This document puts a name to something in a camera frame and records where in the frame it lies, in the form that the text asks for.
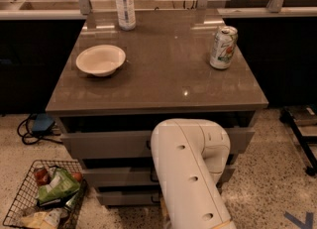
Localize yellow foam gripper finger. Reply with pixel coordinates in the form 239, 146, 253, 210
160, 197, 170, 229

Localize grey bottom drawer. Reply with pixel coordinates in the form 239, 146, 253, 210
96, 187, 223, 207

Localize grey drawer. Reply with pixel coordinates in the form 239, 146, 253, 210
96, 187, 223, 207
81, 164, 237, 188
59, 126, 256, 160

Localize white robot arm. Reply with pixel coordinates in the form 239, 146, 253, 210
151, 119, 237, 229

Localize grey middle drawer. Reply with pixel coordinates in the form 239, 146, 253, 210
81, 164, 237, 188

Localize grey top drawer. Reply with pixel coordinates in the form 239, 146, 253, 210
59, 126, 256, 160

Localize grey three-drawer cabinet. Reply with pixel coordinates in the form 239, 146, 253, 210
45, 9, 269, 208

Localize red apple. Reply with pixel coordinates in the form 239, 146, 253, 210
71, 172, 83, 182

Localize green chip bag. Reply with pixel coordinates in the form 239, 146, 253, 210
38, 168, 80, 204

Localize yellow snack packet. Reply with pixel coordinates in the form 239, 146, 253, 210
21, 208, 62, 229

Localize red soda can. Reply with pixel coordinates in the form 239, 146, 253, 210
34, 165, 50, 186

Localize blue foot pedal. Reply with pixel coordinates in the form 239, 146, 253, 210
32, 113, 54, 134

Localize white paper bowl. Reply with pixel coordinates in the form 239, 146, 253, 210
76, 45, 126, 77

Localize white green soda can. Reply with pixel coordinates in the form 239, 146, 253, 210
210, 26, 238, 69

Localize clear plastic water bottle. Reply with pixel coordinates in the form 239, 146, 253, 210
115, 0, 136, 31

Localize black wire basket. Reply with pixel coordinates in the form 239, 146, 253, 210
3, 160, 87, 229

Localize black rolling cart frame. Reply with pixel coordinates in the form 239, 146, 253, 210
279, 105, 317, 176

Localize black floor cable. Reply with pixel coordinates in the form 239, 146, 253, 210
17, 113, 63, 146

